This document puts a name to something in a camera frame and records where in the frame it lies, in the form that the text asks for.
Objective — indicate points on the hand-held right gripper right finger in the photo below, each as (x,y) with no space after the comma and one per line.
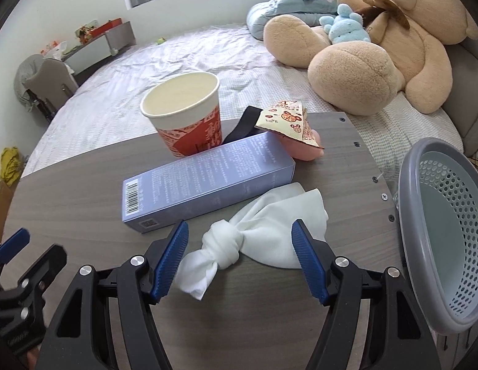
(310,262)

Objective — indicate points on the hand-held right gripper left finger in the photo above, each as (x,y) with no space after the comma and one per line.
(171,262)

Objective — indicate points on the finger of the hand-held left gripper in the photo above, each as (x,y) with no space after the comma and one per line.
(46,268)
(13,244)

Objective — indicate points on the knotted white cloth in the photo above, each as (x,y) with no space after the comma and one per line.
(262,223)

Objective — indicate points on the grey perforated plastic basket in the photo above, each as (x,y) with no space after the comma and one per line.
(447,219)

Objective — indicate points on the brown cardboard box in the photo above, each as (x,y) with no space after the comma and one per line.
(2,208)

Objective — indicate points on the yellow cloth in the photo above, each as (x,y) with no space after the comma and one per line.
(11,165)

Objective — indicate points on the lavender cardboard box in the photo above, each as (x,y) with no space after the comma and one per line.
(208,177)

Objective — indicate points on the pink rubber toy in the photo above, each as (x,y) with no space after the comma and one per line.
(304,152)

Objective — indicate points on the red and white paper cup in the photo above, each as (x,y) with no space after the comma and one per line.
(185,123)

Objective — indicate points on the beige printed snack wrapper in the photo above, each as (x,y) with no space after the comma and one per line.
(285,119)

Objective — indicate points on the grey chair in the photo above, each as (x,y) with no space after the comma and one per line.
(42,81)

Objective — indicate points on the bed with white sheet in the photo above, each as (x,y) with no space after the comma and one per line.
(146,69)

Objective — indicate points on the white plastic bag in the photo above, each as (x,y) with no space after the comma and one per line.
(56,50)

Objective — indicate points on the large beige teddy bear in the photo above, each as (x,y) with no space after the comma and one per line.
(350,65)

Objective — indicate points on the grey storage bench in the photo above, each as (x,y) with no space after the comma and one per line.
(100,52)

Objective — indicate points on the red printed box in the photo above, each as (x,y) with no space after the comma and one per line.
(104,27)

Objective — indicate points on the grey padded headboard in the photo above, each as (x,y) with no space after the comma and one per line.
(468,84)

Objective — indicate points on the small blue plush toy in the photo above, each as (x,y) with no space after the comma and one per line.
(348,27)

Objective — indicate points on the folded blue quilt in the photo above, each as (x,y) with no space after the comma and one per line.
(269,11)

